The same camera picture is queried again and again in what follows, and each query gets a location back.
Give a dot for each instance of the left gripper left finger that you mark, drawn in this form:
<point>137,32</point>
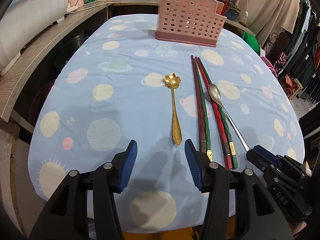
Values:
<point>65,214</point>

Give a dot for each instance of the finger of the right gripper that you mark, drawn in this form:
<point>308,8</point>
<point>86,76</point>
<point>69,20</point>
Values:
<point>265,152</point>
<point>263,164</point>

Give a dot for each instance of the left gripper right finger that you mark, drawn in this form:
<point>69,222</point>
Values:
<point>257,214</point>

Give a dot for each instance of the green twisted chopstick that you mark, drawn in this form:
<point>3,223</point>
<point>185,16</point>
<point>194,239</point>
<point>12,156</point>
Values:
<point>229,137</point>

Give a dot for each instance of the bright red chopstick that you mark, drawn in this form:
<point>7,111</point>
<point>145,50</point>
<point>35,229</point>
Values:
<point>220,126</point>

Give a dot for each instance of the green chopstick gold band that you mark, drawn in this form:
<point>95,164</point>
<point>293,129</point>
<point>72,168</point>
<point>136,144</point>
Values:
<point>205,117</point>

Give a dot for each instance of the dark red twisted chopstick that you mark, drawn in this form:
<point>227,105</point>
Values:
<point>202,135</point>

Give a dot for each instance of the silver long spoon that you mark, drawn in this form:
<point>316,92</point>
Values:
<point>216,97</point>

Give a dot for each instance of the gold flower spoon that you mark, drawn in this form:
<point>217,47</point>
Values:
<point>175,109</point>

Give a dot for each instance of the dark maroon thin chopstick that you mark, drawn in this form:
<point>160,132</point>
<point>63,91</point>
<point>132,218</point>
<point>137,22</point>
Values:
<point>230,5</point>

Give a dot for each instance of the green cloth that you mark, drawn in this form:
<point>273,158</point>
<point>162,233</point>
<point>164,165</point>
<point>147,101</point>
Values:
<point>251,41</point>

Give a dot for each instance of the beige hanging cloth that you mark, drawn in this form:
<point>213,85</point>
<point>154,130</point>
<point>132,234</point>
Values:
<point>265,17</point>

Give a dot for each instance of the blue planet pattern tablecloth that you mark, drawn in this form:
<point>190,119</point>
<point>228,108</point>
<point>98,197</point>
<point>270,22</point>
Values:
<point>120,85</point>

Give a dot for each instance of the pink perforated utensil holder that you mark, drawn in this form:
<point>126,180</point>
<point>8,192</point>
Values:
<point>197,22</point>

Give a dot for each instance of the wooden counter shelf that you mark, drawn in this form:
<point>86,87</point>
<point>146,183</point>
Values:
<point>17,76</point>

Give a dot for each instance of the white dish drainer tub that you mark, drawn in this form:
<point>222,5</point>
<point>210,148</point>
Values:
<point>23,20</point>

